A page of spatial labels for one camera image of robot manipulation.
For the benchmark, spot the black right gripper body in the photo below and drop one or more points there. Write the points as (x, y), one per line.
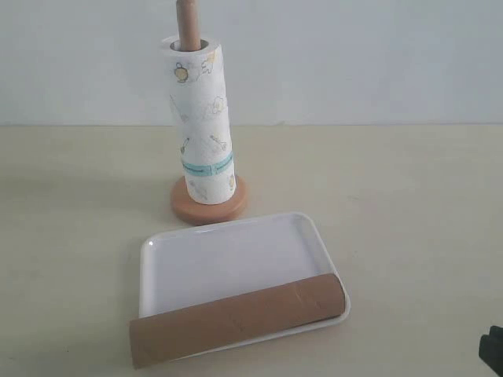
(491, 348)

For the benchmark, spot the brown cardboard tube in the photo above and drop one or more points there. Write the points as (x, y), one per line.
(195, 329)

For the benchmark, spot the white printed paper towel roll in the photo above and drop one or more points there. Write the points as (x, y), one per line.
(197, 96)

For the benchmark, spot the wooden paper towel holder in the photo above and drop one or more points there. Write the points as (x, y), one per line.
(183, 206)

